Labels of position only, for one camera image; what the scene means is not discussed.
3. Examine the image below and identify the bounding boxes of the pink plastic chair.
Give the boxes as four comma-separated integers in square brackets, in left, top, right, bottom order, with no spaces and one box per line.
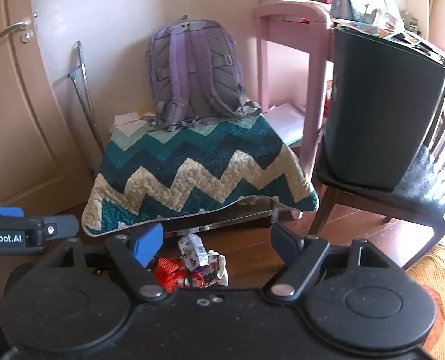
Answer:
[252,0,336,220]

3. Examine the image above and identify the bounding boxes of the white purple printed carton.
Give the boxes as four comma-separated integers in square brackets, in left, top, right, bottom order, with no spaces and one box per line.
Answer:
[178,233,208,271]

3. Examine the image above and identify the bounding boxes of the red plastic bag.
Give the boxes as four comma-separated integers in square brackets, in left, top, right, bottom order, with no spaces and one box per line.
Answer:
[153,257,195,294]

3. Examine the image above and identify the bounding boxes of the beige room door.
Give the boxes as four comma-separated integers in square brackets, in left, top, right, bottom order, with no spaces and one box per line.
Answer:
[0,0,97,218]

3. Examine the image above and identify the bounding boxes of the dark teal bin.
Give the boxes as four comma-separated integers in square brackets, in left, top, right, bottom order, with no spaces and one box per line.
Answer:
[322,26,445,190]

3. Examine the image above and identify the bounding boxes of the stack of papers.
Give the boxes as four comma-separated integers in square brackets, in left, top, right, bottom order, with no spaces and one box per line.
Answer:
[262,101,307,147]

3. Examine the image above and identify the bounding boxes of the colourful magazine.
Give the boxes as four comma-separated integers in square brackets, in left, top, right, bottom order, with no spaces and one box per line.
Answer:
[333,19,445,61]

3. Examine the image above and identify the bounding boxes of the silver door handle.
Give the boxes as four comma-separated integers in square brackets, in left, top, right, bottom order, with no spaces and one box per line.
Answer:
[0,17,34,43]

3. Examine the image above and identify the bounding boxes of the white papers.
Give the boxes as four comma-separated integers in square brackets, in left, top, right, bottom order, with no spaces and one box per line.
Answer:
[110,110,159,136]

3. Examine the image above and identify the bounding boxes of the folded metal rack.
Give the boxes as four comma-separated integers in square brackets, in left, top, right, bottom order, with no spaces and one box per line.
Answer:
[68,40,105,158]

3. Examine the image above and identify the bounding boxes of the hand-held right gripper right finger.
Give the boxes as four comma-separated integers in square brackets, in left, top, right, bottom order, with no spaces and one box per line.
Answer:
[265,223,396,301]

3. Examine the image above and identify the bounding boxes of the purple grey backpack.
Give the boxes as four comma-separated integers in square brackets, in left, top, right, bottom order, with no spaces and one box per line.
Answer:
[145,15,262,132]

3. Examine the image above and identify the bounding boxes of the orange patterned rug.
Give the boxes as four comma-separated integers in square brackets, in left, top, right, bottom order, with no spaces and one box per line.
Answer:
[406,245,445,360]

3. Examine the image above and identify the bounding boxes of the dark wooden chair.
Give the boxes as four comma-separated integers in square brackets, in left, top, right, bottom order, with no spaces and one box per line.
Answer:
[309,58,445,271]

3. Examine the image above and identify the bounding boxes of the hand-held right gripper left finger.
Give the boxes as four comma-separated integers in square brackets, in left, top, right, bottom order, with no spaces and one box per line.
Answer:
[39,222,169,302]

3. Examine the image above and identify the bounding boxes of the teal white zigzag quilt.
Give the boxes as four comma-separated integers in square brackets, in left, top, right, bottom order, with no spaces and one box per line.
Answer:
[82,114,319,238]

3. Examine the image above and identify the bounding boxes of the grey speckled chair cushion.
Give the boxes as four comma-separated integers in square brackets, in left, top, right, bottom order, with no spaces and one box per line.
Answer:
[393,144,445,205]

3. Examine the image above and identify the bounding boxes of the metal bed frame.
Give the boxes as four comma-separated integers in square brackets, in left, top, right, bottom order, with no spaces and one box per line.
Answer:
[163,199,279,233]

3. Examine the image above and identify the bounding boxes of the grey pouch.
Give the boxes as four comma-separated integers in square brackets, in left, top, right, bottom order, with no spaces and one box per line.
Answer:
[331,0,363,21]

